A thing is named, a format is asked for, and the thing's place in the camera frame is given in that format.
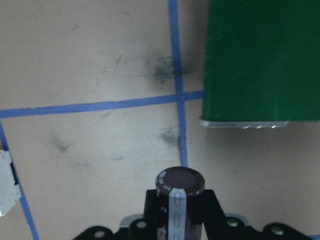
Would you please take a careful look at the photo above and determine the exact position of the dark brown cylindrical capacitor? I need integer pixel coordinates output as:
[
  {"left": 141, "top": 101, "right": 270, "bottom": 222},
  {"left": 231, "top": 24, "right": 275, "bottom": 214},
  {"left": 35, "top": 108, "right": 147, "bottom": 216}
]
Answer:
[{"left": 155, "top": 166, "right": 205, "bottom": 240}]

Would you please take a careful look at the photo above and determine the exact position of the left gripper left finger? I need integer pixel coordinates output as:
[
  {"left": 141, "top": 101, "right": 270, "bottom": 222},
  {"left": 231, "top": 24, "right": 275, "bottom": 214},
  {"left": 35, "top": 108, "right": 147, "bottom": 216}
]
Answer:
[{"left": 75, "top": 189, "right": 159, "bottom": 240}]

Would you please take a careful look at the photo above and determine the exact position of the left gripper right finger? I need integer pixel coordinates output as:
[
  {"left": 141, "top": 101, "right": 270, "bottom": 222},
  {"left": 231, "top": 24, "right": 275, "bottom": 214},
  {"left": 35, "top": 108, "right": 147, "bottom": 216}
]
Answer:
[{"left": 203, "top": 189, "right": 311, "bottom": 240}]

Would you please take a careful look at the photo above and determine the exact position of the white red circuit breaker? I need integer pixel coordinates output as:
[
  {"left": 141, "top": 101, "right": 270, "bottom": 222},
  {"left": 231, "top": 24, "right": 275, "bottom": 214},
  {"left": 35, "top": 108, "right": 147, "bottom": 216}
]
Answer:
[{"left": 0, "top": 149, "right": 21, "bottom": 217}]

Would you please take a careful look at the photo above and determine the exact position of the green conveyor belt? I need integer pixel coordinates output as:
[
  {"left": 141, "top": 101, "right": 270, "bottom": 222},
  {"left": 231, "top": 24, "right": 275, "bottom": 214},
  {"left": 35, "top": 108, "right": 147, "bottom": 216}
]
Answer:
[{"left": 201, "top": 0, "right": 320, "bottom": 129}]

